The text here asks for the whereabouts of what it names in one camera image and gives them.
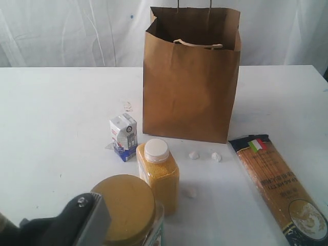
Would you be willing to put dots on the yellow millet bottle white cap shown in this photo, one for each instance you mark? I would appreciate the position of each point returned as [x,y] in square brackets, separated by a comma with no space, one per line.
[158,168]

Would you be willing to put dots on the brown paper bag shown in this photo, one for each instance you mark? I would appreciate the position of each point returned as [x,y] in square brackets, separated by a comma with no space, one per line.
[190,72]

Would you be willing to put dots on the clear jar with gold lid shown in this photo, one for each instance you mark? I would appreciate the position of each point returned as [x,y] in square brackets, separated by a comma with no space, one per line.
[136,217]

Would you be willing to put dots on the small white milk carton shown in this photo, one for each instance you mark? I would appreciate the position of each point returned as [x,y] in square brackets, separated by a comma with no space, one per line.
[124,136]

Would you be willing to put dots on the white paper ball upper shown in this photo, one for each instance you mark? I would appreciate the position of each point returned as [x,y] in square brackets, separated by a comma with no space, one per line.
[194,155]

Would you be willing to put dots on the white paper ball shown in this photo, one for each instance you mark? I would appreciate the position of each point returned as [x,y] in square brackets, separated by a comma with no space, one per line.
[194,155]
[191,193]
[216,157]

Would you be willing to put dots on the white paper ball right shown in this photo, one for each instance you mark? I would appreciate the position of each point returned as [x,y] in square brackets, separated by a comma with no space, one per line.
[216,157]

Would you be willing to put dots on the white paper ball lower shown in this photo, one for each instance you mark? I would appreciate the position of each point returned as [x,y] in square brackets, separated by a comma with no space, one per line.
[191,193]

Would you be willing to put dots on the white curtain backdrop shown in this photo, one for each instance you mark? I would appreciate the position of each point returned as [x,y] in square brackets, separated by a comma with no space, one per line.
[112,33]

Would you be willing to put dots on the spaghetti packet with Italian flag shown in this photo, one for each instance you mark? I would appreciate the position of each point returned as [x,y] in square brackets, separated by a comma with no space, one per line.
[299,219]

